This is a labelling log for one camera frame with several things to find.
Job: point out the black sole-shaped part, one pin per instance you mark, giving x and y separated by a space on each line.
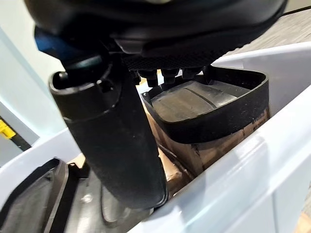
218 116
31 196

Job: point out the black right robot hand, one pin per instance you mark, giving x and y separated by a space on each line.
107 136

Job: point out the white plastic box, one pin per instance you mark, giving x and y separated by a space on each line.
243 184

